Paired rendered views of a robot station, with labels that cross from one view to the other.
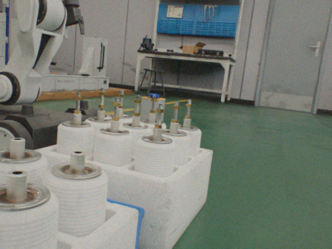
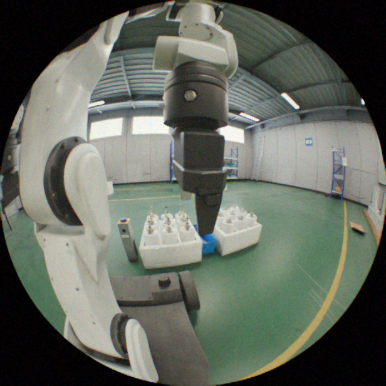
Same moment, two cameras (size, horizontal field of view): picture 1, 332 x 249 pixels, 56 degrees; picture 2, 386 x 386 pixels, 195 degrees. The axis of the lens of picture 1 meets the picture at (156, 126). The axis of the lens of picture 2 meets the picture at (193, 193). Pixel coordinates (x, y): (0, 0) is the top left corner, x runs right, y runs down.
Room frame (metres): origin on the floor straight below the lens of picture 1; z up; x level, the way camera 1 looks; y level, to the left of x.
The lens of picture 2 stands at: (1.19, 0.74, 0.62)
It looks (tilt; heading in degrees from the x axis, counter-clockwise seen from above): 12 degrees down; 232
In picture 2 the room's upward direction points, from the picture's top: straight up
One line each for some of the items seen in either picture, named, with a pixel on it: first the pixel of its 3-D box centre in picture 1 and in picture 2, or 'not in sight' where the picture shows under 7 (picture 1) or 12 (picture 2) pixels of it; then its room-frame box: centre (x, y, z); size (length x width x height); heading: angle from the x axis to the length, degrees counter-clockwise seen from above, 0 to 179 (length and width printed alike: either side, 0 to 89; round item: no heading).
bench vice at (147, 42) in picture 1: (147, 43); not in sight; (5.52, 0.30, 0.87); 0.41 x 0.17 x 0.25; 160
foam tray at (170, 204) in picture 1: (130, 179); (169, 239); (0.89, 0.06, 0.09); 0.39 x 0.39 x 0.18; 68
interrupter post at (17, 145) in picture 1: (17, 148); not in sight; (0.50, 0.22, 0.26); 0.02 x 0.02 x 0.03
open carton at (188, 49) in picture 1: (191, 49); not in sight; (5.67, -0.49, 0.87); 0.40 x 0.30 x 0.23; 56
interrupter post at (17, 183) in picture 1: (17, 186); not in sight; (0.35, 0.15, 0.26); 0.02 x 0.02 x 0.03
